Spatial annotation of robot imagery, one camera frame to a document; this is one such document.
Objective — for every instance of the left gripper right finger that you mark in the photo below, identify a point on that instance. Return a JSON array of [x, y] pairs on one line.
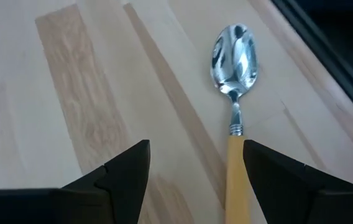
[[288, 193]]

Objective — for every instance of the black metal table frame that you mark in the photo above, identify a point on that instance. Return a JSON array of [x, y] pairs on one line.
[[350, 46]]

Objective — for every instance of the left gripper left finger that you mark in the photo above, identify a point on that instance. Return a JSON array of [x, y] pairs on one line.
[[117, 193]]

